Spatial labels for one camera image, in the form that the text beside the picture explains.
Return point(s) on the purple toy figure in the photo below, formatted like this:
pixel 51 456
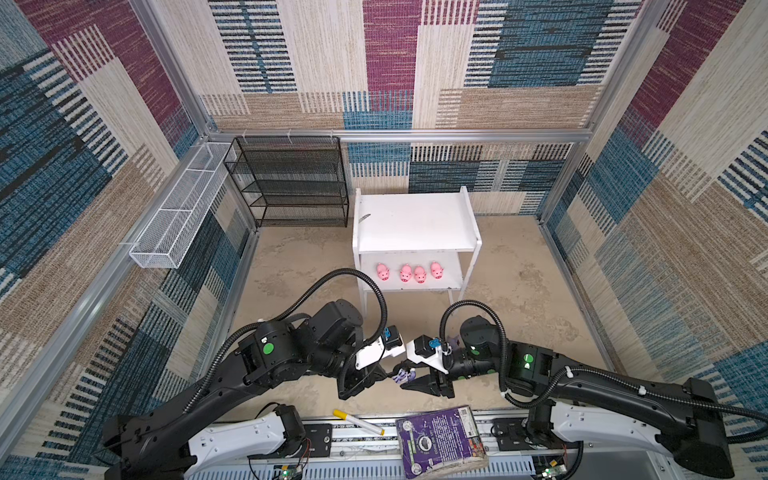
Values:
pixel 453 344

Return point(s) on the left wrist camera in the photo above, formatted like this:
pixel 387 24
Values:
pixel 389 344

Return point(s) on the white wire mesh basket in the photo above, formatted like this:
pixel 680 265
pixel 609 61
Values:
pixel 165 241

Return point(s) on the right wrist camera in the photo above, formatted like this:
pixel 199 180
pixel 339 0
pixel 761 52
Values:
pixel 425 350

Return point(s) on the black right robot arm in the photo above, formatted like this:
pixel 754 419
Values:
pixel 571 402

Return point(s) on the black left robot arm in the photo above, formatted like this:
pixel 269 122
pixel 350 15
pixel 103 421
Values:
pixel 179 439

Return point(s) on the white two-tier shelf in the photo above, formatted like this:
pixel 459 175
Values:
pixel 417 229

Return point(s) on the pink pig toy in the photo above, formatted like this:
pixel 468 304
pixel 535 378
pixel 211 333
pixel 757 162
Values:
pixel 406 273
pixel 436 270
pixel 383 272
pixel 419 274

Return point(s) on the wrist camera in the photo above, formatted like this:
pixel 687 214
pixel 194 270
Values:
pixel 389 344
pixel 425 350

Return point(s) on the yellow white marker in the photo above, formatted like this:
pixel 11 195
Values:
pixel 360 423

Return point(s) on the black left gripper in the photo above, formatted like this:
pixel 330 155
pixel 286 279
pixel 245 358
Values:
pixel 363 378

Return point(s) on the black wire mesh shelf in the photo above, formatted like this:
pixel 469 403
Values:
pixel 291 181

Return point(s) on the purple toy package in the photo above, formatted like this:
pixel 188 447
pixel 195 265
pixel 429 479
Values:
pixel 440 443

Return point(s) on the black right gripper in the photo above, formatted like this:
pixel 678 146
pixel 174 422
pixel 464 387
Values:
pixel 431 385

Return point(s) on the black purple Kuromi figurine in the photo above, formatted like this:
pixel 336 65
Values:
pixel 404 376

